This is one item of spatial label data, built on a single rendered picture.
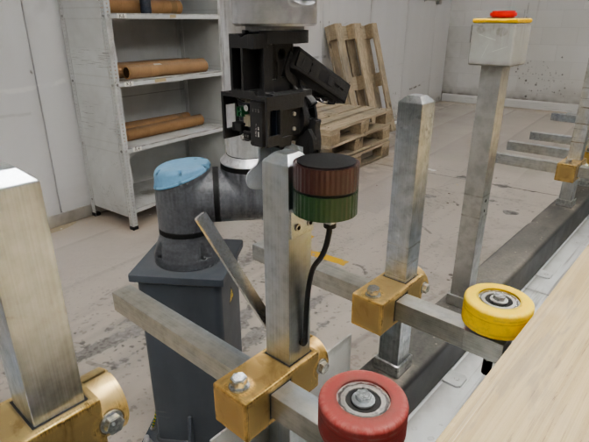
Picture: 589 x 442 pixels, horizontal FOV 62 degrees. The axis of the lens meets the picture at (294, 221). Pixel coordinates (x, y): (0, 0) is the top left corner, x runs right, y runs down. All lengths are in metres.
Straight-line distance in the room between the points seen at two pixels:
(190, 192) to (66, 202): 2.25
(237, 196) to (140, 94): 2.46
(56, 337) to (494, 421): 0.35
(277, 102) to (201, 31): 3.22
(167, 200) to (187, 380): 0.53
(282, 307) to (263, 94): 0.22
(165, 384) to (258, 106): 1.15
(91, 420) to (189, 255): 0.96
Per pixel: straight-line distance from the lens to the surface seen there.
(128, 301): 0.72
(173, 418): 1.63
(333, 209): 0.43
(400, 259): 0.72
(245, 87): 0.53
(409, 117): 0.66
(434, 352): 0.89
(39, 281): 0.34
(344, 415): 0.45
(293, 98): 0.54
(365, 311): 0.70
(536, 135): 2.15
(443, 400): 0.93
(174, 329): 0.65
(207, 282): 1.30
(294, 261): 0.50
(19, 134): 3.28
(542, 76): 8.22
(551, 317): 0.65
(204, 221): 0.54
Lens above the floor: 1.22
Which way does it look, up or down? 22 degrees down
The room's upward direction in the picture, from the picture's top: straight up
